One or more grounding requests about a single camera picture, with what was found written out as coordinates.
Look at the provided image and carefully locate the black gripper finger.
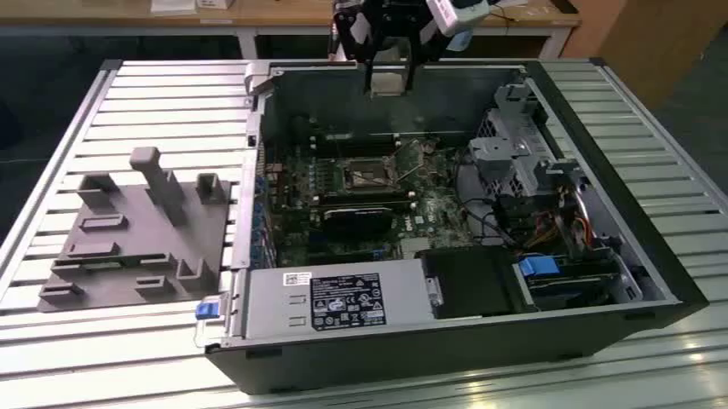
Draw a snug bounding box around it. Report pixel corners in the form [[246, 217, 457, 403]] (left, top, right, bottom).
[[404, 35, 425, 93], [364, 35, 394, 100]]

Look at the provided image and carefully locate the silver CPU plate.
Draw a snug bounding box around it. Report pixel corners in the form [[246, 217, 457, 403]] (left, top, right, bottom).
[[374, 71, 410, 97]]

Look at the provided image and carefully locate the black RAM slot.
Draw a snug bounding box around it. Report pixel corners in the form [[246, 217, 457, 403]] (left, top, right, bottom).
[[318, 190, 412, 209], [310, 131, 400, 157]]

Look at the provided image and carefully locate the black drive cover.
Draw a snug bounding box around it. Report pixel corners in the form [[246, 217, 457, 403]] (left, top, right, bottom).
[[418, 246, 528, 320]]

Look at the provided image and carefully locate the metal disk bay cage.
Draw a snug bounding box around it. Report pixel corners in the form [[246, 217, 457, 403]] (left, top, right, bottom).
[[469, 83, 576, 197]]

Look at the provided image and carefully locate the green motherboard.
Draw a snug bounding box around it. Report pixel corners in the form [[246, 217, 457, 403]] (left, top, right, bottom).
[[258, 127, 485, 268]]

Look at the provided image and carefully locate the wooden cabinet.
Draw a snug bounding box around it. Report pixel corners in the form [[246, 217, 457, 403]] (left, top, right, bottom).
[[560, 0, 728, 110]]

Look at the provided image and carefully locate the wooden desk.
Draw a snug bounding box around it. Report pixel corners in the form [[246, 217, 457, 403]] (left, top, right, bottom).
[[0, 0, 583, 60]]

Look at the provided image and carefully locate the blue disk carrier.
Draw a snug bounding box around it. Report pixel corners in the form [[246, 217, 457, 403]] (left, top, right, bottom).
[[517, 254, 563, 280]]

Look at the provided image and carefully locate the gray parts rack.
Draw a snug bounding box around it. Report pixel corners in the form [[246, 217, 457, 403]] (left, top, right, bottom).
[[35, 146, 235, 314]]

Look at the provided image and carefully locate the silver power supply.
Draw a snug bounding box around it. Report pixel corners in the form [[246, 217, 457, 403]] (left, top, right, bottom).
[[225, 257, 442, 349]]

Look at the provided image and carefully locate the silver disk bay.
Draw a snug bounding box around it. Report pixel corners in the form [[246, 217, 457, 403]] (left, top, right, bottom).
[[511, 251, 648, 310]]

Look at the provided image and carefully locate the green RAM stick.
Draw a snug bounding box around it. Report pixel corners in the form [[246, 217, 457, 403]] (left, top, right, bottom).
[[82, 255, 143, 272]]

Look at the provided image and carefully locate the black PC case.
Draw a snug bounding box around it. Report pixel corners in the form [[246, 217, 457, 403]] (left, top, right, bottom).
[[203, 57, 710, 395]]

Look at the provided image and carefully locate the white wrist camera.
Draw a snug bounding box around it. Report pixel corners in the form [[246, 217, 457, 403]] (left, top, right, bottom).
[[425, 0, 489, 37]]

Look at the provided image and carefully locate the coloured wire bundle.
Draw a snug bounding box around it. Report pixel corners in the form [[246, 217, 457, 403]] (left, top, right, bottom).
[[525, 212, 596, 251]]

